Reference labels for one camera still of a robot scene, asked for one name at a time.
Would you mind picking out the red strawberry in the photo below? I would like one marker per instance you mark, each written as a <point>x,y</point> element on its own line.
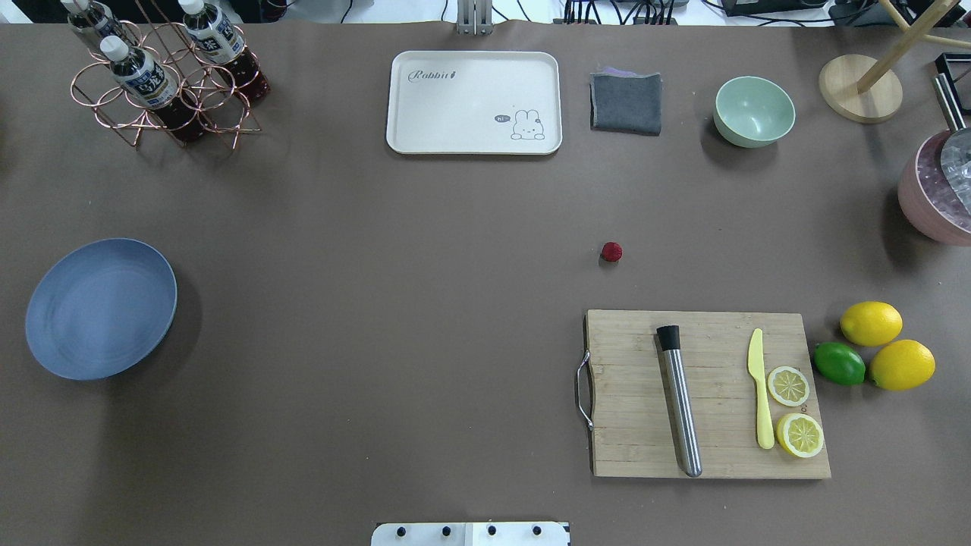
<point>611,252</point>

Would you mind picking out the blue round plate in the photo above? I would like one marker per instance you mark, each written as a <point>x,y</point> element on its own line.
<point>101,309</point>

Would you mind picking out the cream rabbit tray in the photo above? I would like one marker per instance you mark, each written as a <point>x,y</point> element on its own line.
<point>474,103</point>

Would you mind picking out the steel muddler black tip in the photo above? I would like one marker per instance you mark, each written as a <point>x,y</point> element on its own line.
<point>686,439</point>

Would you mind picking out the wooden cutting board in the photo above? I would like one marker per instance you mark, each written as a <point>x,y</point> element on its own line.
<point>633,415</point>

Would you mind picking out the grey folded cloth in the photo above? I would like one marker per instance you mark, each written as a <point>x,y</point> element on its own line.
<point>625,101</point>

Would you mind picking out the mint green bowl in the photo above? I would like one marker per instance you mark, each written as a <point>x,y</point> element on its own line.
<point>753,112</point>

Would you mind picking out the yellow plastic knife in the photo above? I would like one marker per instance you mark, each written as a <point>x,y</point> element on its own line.
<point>756,368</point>

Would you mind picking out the lemon half upper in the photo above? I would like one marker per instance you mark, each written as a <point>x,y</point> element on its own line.
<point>788,386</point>

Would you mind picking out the lemon half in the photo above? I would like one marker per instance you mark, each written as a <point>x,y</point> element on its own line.
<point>800,435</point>
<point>788,386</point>

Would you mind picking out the lemon half lower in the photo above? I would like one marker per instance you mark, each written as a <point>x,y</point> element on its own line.
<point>800,435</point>

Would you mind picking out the dark drink bottle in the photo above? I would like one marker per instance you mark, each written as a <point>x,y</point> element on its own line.
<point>221,44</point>
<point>92,21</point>
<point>148,82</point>

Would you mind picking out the green lime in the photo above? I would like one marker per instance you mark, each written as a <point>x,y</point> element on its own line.
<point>840,363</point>

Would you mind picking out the yellow lemon upper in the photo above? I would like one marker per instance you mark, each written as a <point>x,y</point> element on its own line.
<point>871,323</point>

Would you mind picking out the yellow lemon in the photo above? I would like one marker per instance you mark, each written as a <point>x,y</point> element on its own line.
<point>871,323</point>
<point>902,365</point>

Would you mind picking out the dark drink bottle front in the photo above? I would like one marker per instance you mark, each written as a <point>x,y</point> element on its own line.
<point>148,82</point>

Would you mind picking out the yellow lemon lower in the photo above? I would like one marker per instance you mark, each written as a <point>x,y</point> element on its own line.
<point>902,365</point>

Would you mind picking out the pink ice bowl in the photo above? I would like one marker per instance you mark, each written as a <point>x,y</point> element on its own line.
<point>926,198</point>

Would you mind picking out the metal ice scoop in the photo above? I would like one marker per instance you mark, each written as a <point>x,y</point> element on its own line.
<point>955,154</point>

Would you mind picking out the black glass rack tray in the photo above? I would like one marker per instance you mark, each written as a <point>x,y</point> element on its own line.
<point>956,67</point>

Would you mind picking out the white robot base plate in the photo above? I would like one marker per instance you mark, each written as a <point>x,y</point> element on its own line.
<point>472,533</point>

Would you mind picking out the copper wire bottle rack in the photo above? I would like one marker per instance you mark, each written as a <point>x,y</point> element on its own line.
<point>185,78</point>

